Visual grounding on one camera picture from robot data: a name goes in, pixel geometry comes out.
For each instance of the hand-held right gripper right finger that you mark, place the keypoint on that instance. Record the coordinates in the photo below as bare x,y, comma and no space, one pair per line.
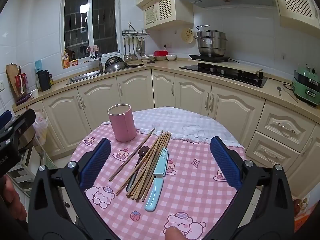
225,162

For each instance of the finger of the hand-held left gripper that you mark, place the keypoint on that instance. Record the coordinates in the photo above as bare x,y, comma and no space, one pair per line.
25,121
5,118

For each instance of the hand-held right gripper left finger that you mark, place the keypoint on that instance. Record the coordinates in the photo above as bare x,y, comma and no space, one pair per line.
96,162

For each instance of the wooden chopstick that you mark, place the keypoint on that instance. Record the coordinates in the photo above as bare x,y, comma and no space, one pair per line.
140,162
132,153

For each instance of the pink utensil holder cup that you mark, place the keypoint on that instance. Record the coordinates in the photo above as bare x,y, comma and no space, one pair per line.
122,125

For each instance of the dark spoon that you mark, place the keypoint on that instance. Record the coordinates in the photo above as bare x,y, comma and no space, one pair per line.
143,153

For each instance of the bundle of wooden chopsticks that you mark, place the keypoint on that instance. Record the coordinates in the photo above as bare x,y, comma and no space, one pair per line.
152,165

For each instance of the light blue sheathed knife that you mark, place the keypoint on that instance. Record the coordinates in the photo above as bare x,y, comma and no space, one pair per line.
160,170

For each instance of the person's left hand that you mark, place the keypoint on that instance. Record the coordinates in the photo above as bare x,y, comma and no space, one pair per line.
11,197

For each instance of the person's right hand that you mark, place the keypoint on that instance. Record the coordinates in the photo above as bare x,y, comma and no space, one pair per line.
173,233

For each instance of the white stool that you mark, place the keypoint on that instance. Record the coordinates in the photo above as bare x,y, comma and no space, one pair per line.
22,166

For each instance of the translucent plastic bag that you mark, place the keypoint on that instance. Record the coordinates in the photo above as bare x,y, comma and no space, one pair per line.
41,127

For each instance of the round dark appliance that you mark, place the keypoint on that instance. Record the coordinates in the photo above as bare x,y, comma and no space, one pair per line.
27,140

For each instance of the white mug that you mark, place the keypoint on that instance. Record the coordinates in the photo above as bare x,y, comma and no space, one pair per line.
34,93

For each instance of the white plastic spoon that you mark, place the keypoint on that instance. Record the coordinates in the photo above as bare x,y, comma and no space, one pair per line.
22,87

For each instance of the pink checkered cartoon tablecloth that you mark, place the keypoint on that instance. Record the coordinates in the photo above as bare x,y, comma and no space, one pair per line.
200,192

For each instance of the wooden cutting board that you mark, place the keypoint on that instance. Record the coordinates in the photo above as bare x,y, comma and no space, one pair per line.
11,76

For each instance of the black kettle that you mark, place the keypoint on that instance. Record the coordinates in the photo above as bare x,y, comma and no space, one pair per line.
44,81

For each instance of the small dark bottle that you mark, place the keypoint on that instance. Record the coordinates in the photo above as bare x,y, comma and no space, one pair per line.
51,80

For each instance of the light blue card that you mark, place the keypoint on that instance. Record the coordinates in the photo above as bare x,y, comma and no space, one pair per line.
38,65

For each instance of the orange packet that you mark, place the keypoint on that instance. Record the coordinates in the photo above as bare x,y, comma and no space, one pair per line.
66,61

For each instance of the stainless steel sink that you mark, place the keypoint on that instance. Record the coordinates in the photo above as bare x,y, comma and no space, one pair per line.
83,77

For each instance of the small red box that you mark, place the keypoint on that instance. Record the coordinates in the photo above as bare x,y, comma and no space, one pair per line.
75,62

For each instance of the cream lower kitchen cabinets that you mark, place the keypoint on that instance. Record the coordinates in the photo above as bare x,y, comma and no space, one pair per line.
190,92

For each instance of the black gas stove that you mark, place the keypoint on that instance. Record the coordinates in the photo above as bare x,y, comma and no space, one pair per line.
225,76

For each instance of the metal spoon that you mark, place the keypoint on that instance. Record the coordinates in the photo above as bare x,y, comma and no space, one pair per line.
279,88

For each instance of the colourful printed box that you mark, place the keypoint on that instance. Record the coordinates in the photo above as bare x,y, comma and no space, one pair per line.
302,212

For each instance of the pair of counter chopsticks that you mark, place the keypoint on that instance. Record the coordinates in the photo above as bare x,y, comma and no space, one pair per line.
290,94

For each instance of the metal sink faucet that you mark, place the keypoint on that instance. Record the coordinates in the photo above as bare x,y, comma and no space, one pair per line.
100,62

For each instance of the steel wok with colander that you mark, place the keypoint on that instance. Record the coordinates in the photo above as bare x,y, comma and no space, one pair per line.
116,66

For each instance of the pink cloth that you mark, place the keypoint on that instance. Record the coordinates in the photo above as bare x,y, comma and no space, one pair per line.
94,48

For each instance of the black induction cooker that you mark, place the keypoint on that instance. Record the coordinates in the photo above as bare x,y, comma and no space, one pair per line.
210,58

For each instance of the hanging metal spatula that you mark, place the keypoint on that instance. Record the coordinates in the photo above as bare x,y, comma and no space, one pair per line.
125,56

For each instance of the hanging slotted turner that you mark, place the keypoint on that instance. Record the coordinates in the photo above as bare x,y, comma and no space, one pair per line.
130,56

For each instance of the green electric cooker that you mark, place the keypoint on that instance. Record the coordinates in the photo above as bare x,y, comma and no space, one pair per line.
307,87

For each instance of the wide white dish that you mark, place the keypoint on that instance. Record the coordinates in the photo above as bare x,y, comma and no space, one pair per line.
147,58

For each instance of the white bowl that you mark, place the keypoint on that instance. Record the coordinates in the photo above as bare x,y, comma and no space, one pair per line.
171,57
161,58

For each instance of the stainless steel steamer pot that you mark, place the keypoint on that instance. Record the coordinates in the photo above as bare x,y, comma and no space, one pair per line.
211,42

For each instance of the white framed window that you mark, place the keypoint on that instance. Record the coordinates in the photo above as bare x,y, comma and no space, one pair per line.
91,20

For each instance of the hanging metal skimmer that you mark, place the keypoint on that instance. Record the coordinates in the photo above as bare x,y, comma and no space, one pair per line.
141,47

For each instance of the red rectangular box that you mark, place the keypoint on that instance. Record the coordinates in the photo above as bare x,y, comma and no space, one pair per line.
160,53

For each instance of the round yellow perforated plate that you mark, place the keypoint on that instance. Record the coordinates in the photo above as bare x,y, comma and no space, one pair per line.
187,35

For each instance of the metal tongs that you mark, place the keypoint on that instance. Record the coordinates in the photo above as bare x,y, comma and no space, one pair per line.
130,27

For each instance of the cream lattice corner cabinet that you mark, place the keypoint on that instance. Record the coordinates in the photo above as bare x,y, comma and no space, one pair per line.
297,5

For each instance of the white wall outlet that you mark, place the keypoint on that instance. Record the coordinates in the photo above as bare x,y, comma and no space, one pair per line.
168,46

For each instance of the metal wall utensil rack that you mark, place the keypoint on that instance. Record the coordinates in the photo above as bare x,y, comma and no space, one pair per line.
136,32

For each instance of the cream lattice wall cabinet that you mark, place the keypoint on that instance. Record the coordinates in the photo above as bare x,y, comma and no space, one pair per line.
165,12

